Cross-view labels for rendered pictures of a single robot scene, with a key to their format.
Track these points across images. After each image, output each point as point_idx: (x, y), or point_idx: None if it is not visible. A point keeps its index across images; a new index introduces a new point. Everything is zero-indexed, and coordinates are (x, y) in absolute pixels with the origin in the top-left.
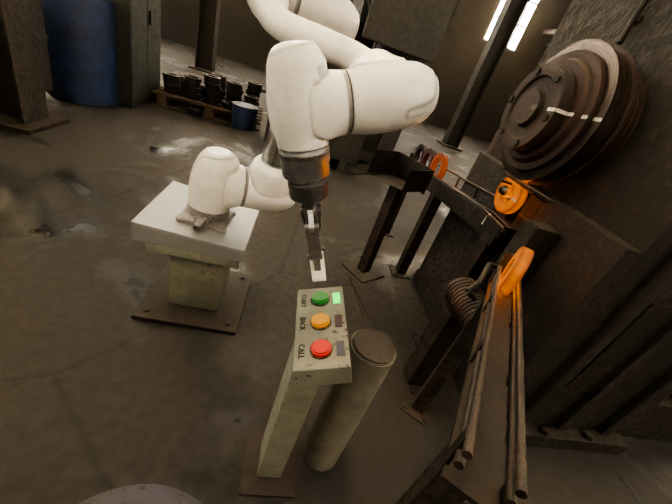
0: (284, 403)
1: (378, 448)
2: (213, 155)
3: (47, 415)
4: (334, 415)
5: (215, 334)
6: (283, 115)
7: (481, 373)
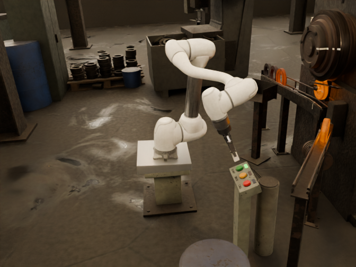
0: (239, 215)
1: None
2: (164, 122)
3: (136, 259)
4: (262, 220)
5: (187, 213)
6: (212, 111)
7: (300, 169)
